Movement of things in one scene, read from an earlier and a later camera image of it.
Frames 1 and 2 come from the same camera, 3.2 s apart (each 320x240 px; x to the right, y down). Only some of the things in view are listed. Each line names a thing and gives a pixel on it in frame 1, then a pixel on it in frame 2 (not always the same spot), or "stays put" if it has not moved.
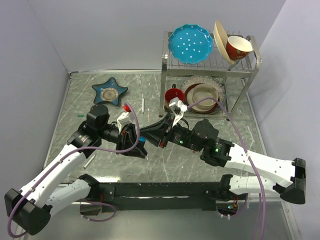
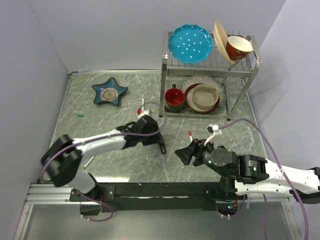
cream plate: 221,38 stays put
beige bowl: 202,91 stays put
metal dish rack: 209,71 stays put
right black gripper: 154,135 to 197,146
